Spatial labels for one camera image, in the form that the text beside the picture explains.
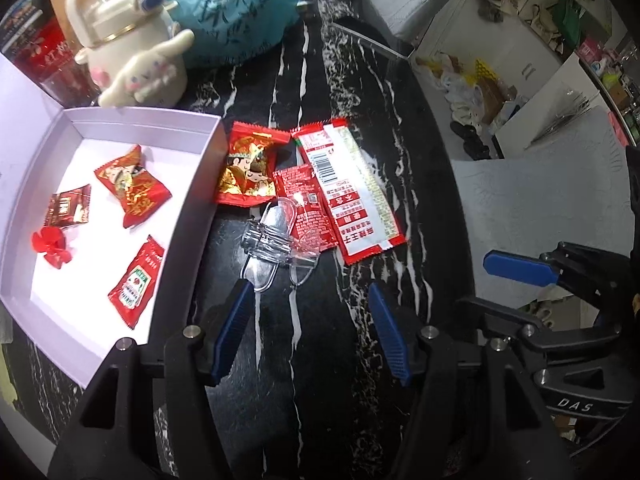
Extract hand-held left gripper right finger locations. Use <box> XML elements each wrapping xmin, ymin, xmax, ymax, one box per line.
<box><xmin>367</xmin><ymin>281</ymin><xmax>576</xmax><ymax>480</ymax></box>

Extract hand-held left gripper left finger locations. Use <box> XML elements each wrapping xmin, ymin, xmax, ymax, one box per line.
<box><xmin>47</xmin><ymin>280</ymin><xmax>256</xmax><ymax>480</ymax></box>

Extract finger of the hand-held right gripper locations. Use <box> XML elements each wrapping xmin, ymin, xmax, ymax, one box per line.
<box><xmin>457</xmin><ymin>296</ymin><xmax>636</xmax><ymax>393</ymax></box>
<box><xmin>482</xmin><ymin>241</ymin><xmax>632</xmax><ymax>311</ymax></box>

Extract clear plastic clip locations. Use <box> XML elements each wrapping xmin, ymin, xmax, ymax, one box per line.
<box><xmin>239</xmin><ymin>199</ymin><xmax>321</xmax><ymax>293</ymax></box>

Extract red ketchup sachet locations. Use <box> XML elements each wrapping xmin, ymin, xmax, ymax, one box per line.
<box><xmin>107</xmin><ymin>234</ymin><xmax>166</xmax><ymax>330</ymax></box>

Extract long red barcode sachet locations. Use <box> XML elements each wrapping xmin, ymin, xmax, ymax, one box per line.
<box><xmin>291</xmin><ymin>117</ymin><xmax>412</xmax><ymax>266</ymax></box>

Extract small red sauce sachet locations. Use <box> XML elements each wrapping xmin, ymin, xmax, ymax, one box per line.
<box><xmin>272</xmin><ymin>162</ymin><xmax>338</xmax><ymax>256</ymax></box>

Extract white cardboard box with lid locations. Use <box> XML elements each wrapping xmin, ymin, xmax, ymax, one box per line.
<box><xmin>0</xmin><ymin>52</ymin><xmax>223</xmax><ymax>388</ymax></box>

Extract red cartoon figure candy packet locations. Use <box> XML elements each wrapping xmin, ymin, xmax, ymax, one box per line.
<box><xmin>215</xmin><ymin>121</ymin><xmax>291</xmax><ymax>207</ymax></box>
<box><xmin>94</xmin><ymin>144</ymin><xmax>173</xmax><ymax>229</ymax></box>

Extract red plastic propeller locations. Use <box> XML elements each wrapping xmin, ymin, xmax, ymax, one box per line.
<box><xmin>31</xmin><ymin>226</ymin><xmax>71</xmax><ymax>268</ymax></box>

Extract dark red candy packet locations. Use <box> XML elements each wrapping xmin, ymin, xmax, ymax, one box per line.
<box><xmin>44</xmin><ymin>184</ymin><xmax>92</xmax><ymax>228</ymax></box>

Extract black slippers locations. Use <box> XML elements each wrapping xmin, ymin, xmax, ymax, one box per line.
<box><xmin>450</xmin><ymin>120</ymin><xmax>493</xmax><ymax>161</ymax></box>

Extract white cabinet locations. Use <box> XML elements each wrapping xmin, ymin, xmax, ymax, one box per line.
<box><xmin>492</xmin><ymin>55</ymin><xmax>626</xmax><ymax>161</ymax></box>

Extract pile of plastic bags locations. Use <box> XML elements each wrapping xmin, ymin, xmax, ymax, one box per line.
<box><xmin>415</xmin><ymin>52</ymin><xmax>481</xmax><ymax>126</ymax></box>

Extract green tote bag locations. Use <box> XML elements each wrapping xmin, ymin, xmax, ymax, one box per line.
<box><xmin>550</xmin><ymin>0</ymin><xmax>583</xmax><ymax>48</ymax></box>

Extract clear drinking glass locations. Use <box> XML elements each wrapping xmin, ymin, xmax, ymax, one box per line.
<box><xmin>37</xmin><ymin>57</ymin><xmax>101</xmax><ymax>108</ymax></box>

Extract cream cartoon dog water bottle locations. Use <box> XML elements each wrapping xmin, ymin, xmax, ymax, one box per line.
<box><xmin>65</xmin><ymin>0</ymin><xmax>196</xmax><ymax>108</ymax></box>

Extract blue plastic bag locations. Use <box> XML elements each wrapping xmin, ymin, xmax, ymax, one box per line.
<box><xmin>150</xmin><ymin>0</ymin><xmax>306</xmax><ymax>68</ymax></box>

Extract black and red package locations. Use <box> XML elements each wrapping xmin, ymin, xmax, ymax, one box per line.
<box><xmin>0</xmin><ymin>0</ymin><xmax>88</xmax><ymax>106</ymax></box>

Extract brown paper bag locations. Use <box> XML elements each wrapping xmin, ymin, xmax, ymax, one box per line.
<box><xmin>49</xmin><ymin>0</ymin><xmax>76</xmax><ymax>43</ymax></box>

